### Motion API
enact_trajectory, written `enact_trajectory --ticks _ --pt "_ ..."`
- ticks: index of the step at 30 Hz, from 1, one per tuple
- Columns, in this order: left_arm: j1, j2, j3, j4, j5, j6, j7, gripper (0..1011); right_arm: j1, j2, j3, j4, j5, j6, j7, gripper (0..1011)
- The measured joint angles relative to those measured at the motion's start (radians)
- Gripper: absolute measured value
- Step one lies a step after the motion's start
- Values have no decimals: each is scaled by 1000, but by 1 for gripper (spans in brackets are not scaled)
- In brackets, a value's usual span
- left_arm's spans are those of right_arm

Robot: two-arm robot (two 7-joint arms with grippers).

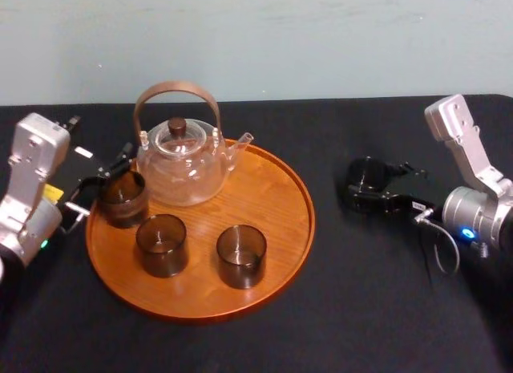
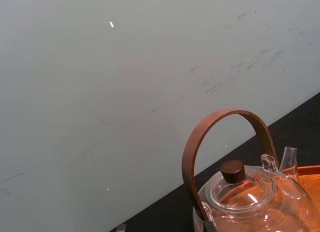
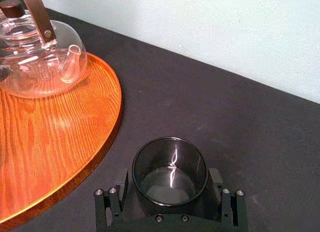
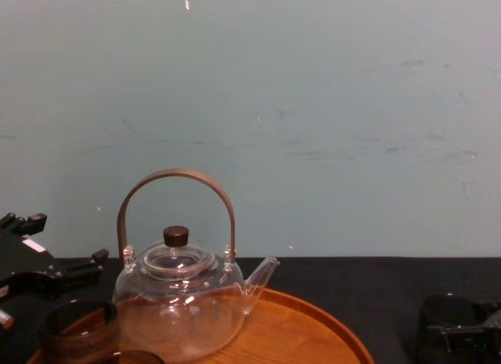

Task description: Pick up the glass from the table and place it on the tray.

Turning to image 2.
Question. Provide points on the round wooden tray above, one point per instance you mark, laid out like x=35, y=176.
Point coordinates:
x=311, y=179

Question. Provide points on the black table cloth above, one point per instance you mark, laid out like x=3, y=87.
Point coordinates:
x=295, y=127

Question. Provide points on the clear glass teapot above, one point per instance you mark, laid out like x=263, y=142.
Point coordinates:
x=287, y=207

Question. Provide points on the glass lid with wooden knob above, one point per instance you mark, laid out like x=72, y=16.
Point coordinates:
x=240, y=189

